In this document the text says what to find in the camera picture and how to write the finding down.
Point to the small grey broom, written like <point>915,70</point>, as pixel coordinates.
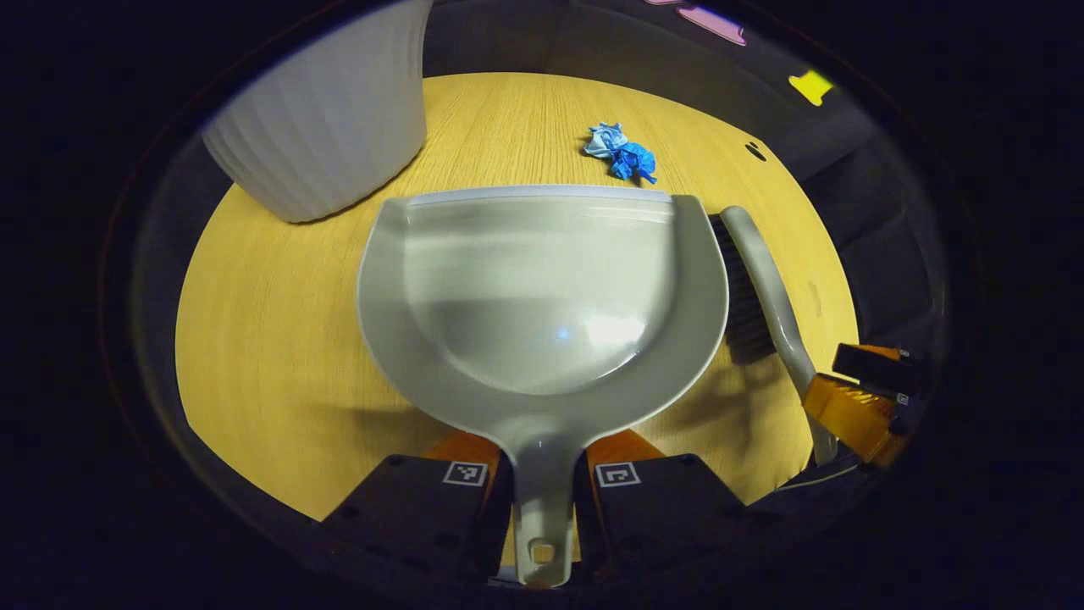
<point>766,280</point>

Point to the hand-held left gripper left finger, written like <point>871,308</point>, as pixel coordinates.
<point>406,508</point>

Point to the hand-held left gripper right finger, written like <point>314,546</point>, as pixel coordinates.
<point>669,508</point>

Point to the white plastic garbage bin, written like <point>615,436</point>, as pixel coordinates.
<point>330,110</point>

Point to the bright blue paper ball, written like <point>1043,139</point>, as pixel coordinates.
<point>637,161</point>

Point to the white plastic dustpan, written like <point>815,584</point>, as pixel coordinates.
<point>542,296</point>

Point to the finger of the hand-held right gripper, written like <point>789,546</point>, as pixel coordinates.
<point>855,415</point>
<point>881,366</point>

